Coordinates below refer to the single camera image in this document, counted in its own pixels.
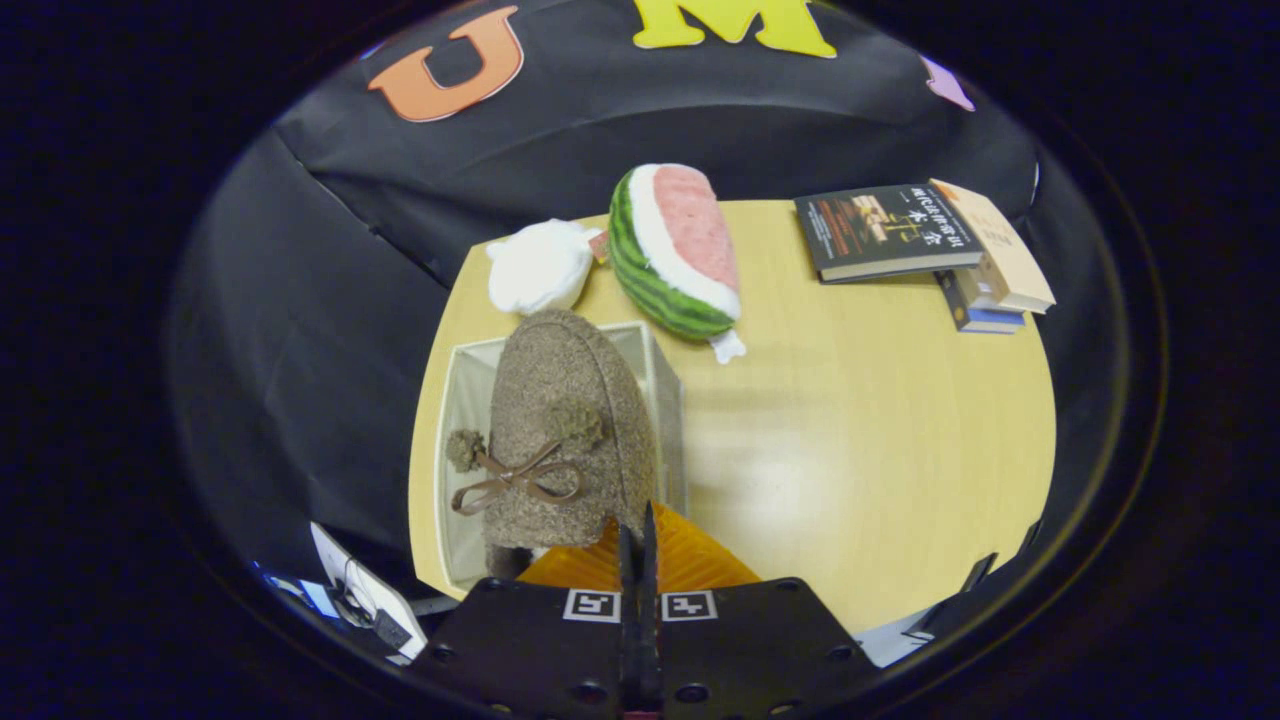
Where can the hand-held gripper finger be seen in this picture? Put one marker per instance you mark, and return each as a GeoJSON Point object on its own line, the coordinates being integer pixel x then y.
{"type": "Point", "coordinates": [650, 640]}
{"type": "Point", "coordinates": [630, 640]}

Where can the brown fuzzy shoe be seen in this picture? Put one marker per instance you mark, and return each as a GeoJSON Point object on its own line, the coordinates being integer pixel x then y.
{"type": "Point", "coordinates": [570, 380]}

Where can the cream fabric storage box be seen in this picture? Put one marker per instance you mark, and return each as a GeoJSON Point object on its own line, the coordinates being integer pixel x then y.
{"type": "Point", "coordinates": [462, 400]}

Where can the small black device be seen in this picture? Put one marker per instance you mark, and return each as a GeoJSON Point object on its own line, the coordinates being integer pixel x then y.
{"type": "Point", "coordinates": [392, 630]}

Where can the white flat panel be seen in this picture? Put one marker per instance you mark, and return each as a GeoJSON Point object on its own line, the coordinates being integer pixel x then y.
{"type": "Point", "coordinates": [345, 570]}

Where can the watermelon slice plush toy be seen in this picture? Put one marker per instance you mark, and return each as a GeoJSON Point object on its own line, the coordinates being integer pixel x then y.
{"type": "Point", "coordinates": [660, 280]}

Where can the white plush toy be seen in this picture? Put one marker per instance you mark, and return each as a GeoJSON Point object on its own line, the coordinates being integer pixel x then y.
{"type": "Point", "coordinates": [540, 265]}

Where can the blue cover book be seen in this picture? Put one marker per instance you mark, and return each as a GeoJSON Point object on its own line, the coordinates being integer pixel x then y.
{"type": "Point", "coordinates": [985, 320]}

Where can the black cover book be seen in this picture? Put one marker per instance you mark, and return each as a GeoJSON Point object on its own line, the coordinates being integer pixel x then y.
{"type": "Point", "coordinates": [880, 230]}

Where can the beige cover book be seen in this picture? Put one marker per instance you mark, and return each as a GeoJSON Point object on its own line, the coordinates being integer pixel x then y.
{"type": "Point", "coordinates": [1010, 260]}

